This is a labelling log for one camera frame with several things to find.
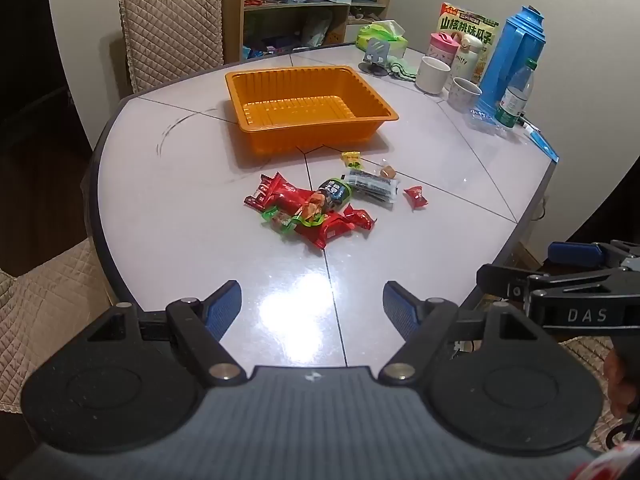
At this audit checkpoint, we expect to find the clear water bottle green label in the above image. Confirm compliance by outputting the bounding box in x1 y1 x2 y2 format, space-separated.
495 57 537 131

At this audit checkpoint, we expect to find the white bottle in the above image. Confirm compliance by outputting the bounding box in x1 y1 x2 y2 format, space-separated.
452 35 485 83

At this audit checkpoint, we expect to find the white bag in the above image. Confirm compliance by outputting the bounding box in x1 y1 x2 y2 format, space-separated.
302 10 333 48

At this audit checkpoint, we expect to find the pink bottle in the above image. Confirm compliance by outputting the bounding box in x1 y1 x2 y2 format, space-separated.
426 31 462 68

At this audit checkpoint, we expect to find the beige quilted chair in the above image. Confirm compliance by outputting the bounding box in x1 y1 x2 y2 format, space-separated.
555 335 617 441
0 240 117 416
117 0 226 93

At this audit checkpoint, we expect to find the green tissue pack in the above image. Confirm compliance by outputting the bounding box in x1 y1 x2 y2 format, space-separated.
356 20 408 56

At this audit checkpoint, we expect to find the wooden shelf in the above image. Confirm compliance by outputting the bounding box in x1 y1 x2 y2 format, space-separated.
221 0 392 63

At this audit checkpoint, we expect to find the patterned white cup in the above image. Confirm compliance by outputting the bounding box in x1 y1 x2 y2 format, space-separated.
446 77 482 113

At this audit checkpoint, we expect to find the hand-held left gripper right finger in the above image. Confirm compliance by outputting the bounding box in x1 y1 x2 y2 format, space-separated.
378 280 541 387

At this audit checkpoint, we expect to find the dark nut snack packet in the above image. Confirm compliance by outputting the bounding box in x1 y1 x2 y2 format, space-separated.
300 177 353 223

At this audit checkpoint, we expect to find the large red snack packet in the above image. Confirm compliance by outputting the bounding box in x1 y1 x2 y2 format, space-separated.
257 172 318 211

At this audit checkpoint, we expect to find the dark red candy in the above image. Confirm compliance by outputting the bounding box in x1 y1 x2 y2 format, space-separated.
243 182 271 207

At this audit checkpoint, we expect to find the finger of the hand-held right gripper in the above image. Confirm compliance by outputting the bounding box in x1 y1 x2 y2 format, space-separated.
476 263 640 304
546 240 640 271

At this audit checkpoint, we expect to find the crumpled clear plastic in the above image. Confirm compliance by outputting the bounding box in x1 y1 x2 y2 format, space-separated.
467 107 506 136

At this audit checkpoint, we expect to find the green snack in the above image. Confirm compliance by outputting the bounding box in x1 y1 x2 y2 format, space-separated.
260 205 323 236

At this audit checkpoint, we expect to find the small red candy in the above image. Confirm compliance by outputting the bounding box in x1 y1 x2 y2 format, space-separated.
403 186 430 209
342 204 376 231

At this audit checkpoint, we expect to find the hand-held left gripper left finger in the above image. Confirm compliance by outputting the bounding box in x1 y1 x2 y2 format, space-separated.
87 280 248 388

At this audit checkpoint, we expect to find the grey black snack packet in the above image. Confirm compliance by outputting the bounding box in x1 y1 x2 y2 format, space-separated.
346 169 399 205

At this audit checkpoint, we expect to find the red white clothing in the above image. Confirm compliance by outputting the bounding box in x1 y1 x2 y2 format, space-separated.
575 440 640 480

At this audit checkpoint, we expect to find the grey phone stand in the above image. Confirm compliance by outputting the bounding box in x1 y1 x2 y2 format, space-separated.
359 39 392 77

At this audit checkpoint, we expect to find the blue thermos jug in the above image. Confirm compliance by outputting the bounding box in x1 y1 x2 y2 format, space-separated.
475 5 543 116

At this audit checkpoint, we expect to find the green cloth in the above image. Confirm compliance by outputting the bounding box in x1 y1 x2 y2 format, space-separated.
387 57 418 83

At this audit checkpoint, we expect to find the person's right hand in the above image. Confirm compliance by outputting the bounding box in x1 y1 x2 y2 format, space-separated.
605 345 640 417

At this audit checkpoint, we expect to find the yellow green seed bag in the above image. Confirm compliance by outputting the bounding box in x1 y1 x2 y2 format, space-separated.
436 2 501 86

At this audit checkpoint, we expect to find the orange plastic tray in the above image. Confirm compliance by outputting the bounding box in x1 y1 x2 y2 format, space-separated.
225 65 399 156

